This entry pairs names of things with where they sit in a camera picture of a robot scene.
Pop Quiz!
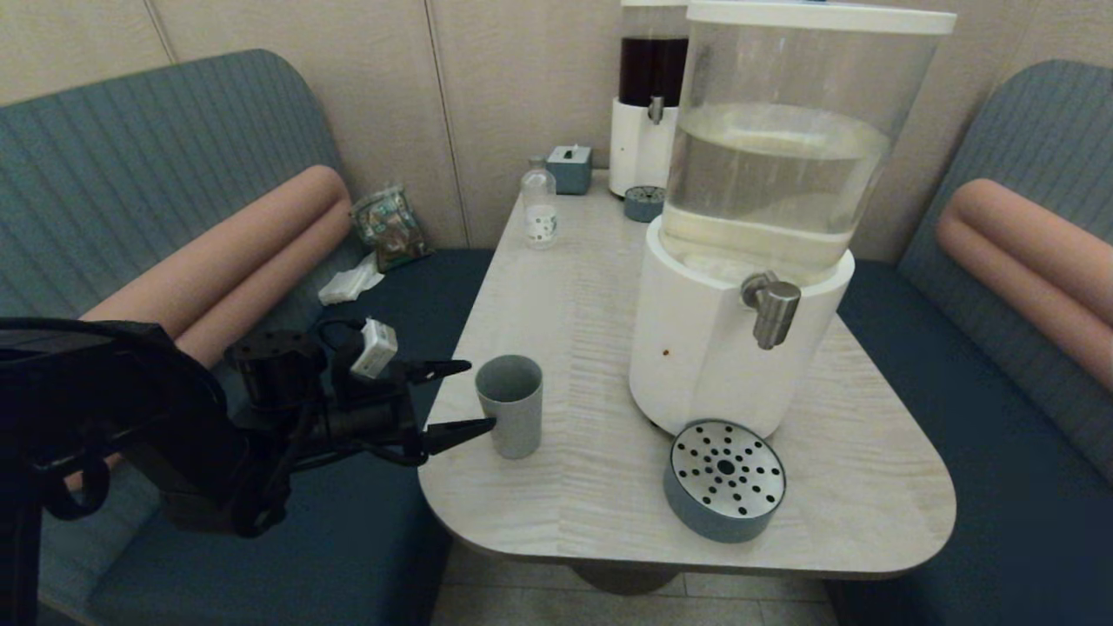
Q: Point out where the grey-blue plastic cup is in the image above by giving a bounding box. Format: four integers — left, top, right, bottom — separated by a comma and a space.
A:
475, 355, 544, 459

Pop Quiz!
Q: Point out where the white water dispenser lid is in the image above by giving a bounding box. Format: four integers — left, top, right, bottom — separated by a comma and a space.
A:
687, 0, 957, 36

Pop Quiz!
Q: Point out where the clear water dispenser white base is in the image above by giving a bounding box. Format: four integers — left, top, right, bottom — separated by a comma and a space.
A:
628, 0, 957, 440

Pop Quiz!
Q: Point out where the metal water dispenser tap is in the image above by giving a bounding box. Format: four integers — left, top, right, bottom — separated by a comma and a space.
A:
741, 271, 802, 350

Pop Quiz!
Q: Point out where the crumpled snack bag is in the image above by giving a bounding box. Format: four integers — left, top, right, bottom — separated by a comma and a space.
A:
350, 184, 433, 273

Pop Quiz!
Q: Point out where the blue tissue box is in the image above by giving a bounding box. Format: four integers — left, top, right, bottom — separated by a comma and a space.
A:
547, 144, 594, 196

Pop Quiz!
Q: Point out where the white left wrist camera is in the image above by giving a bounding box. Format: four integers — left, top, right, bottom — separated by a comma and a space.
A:
350, 318, 399, 381

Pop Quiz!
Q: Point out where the round blue perforated drip tray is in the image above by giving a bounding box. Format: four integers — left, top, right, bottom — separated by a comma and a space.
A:
663, 420, 788, 543

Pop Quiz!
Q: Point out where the table pedestal base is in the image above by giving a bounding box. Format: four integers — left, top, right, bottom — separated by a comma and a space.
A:
565, 561, 683, 598

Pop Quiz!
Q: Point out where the pink bolster cushion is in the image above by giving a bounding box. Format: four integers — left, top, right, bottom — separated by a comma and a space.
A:
61, 165, 353, 492
935, 178, 1113, 394

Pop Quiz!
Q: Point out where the small round blue drip tray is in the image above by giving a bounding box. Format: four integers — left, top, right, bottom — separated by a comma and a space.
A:
623, 185, 666, 223

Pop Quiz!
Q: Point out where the dark drink dispenser white base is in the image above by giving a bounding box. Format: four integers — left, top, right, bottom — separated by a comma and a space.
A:
608, 0, 692, 199

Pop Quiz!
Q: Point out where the crumpled white napkin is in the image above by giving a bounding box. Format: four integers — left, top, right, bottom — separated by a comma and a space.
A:
317, 254, 385, 306

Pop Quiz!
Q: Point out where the small clear plastic bottle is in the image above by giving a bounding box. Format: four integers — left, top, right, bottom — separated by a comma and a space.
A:
521, 156, 558, 250

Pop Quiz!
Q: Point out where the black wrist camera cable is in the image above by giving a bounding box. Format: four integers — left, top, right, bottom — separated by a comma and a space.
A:
315, 316, 366, 349

